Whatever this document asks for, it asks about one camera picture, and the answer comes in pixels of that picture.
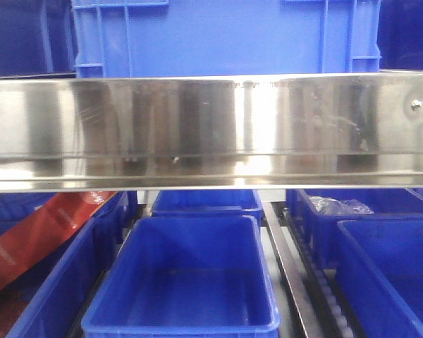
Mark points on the stainless steel shelf beam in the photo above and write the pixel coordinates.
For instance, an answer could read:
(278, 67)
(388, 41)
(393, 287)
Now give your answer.
(267, 131)

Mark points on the large blue crate upper shelf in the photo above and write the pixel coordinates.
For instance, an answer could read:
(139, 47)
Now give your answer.
(204, 38)

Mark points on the shelf beam screw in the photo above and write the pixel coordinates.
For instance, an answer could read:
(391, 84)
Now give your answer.
(416, 104)

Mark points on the blue bin centre rear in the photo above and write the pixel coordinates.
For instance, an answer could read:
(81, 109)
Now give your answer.
(211, 202)

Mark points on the blue bin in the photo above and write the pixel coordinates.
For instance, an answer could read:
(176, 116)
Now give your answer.
(320, 231)
(187, 277)
(45, 300)
(380, 272)
(211, 202)

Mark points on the blue bin centre front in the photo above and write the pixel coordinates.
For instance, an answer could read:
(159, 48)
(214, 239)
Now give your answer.
(187, 277)

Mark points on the clear plastic bag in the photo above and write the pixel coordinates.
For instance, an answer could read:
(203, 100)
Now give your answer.
(331, 206)

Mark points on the blue bin right rear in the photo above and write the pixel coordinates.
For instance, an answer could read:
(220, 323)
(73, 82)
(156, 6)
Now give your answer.
(320, 231)

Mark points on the blue bin left front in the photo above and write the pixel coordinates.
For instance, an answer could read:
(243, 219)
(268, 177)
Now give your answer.
(45, 300)

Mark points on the roller track strip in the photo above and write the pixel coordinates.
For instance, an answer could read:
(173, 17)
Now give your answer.
(333, 315)

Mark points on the blue bin right front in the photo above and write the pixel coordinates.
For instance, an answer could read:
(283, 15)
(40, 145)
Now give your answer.
(380, 272)

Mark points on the red packaging bag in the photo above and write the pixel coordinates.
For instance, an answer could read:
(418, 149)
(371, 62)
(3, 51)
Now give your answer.
(41, 233)

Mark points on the dark blue crate upper left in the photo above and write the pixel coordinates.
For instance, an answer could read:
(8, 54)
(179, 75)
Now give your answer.
(36, 37)

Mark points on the dark blue crate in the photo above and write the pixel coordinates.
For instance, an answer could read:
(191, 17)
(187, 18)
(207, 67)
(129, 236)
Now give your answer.
(36, 37)
(400, 35)

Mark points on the dark blue crate upper right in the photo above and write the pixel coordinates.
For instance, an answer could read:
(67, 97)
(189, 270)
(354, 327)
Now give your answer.
(400, 35)

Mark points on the steel shelf divider rail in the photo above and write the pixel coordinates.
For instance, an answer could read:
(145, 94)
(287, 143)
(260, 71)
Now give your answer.
(304, 318)

